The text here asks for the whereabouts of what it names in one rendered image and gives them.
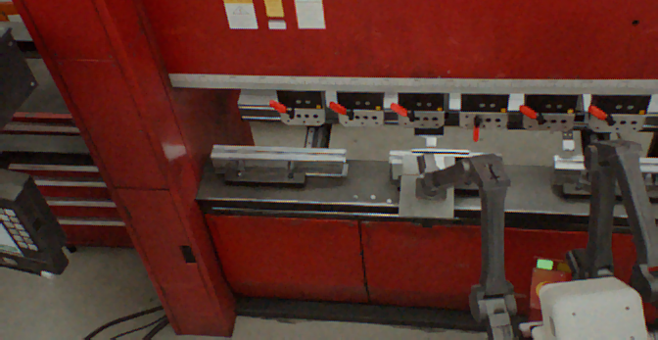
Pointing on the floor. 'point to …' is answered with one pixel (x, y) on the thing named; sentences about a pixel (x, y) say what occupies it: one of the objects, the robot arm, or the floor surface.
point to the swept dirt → (381, 324)
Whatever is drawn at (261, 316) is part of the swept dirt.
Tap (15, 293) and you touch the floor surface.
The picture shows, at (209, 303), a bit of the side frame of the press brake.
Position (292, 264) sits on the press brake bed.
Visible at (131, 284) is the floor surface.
